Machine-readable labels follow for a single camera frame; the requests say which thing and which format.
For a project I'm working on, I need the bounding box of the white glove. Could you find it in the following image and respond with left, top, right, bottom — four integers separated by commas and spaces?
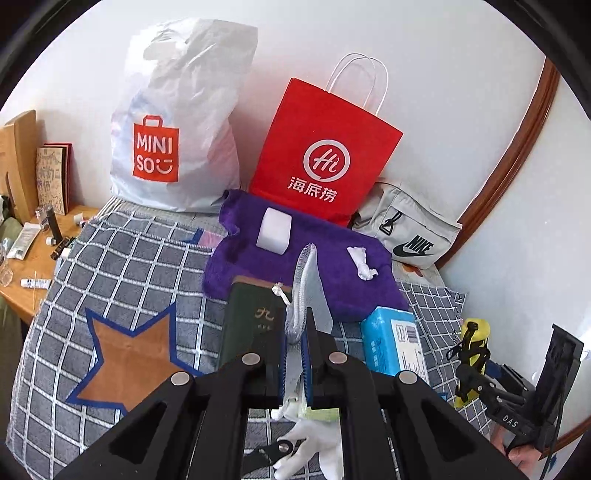
271, 397, 346, 480

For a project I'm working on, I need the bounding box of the crumpled white tissue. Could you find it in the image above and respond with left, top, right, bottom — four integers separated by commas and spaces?
347, 246, 379, 281

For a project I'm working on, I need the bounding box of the white plastic shopping bag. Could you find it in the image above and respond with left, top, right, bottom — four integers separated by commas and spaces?
110, 18, 259, 214

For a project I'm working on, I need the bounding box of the blue tissue pack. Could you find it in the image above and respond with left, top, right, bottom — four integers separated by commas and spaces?
360, 307, 432, 384

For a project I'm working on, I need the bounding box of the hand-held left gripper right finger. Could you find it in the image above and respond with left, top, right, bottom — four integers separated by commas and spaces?
299, 318, 528, 480

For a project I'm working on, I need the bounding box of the person's right hand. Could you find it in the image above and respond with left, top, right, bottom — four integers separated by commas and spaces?
491, 425, 557, 472

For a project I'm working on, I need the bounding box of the yellow pouch with black straps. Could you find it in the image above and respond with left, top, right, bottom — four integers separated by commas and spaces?
452, 318, 492, 409

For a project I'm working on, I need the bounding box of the grey checked blanket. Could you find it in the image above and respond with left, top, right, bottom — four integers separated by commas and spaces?
9, 198, 491, 480

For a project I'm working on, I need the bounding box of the purple towel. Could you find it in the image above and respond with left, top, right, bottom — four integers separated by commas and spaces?
203, 189, 409, 324

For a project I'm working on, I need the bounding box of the wooden bedside table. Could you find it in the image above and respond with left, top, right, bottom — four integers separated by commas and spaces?
0, 203, 101, 320

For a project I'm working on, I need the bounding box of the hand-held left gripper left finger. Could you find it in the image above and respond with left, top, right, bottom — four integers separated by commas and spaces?
55, 333, 286, 480

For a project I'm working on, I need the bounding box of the white cream tube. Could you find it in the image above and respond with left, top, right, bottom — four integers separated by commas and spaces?
7, 222, 43, 260

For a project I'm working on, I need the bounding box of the dark green book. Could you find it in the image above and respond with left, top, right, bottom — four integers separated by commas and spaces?
217, 276, 294, 374

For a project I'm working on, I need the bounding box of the white sponge block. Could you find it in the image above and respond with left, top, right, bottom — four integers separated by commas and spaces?
257, 207, 294, 256

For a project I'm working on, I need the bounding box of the red paper bag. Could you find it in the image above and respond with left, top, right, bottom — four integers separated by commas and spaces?
248, 53, 404, 228

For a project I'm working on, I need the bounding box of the green white snack packet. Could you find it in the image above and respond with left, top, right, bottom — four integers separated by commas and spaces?
298, 406, 342, 424

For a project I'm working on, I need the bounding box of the grey waist bag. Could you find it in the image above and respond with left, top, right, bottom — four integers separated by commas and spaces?
352, 181, 463, 269

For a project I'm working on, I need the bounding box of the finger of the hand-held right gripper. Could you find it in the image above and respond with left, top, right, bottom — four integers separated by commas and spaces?
485, 364, 533, 403
455, 344, 499, 402

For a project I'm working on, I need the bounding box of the black bottle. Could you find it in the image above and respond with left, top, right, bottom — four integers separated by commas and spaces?
42, 208, 64, 246

